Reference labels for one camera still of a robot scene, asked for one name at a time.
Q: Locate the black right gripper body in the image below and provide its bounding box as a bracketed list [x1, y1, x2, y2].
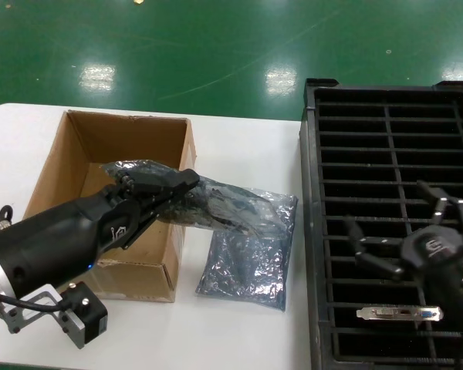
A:
[400, 226, 463, 333]

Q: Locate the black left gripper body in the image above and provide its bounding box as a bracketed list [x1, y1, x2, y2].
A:
[0, 183, 140, 301]

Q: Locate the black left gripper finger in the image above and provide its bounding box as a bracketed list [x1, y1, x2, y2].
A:
[122, 197, 179, 252]
[113, 168, 201, 202]

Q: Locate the blue-grey antistatic bubble bag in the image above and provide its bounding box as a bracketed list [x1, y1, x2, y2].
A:
[194, 188, 299, 313]
[100, 160, 291, 237]

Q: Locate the brown cardboard box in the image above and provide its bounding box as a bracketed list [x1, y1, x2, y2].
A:
[22, 109, 198, 304]

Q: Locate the black slotted plastic container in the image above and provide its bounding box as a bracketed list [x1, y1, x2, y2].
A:
[299, 78, 463, 370]

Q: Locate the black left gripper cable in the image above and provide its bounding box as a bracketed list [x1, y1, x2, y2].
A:
[0, 206, 15, 233]

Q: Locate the black left camera cable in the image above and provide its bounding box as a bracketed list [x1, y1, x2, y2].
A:
[0, 287, 71, 314]

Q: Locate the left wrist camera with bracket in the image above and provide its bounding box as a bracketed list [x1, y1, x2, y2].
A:
[0, 281, 110, 350]

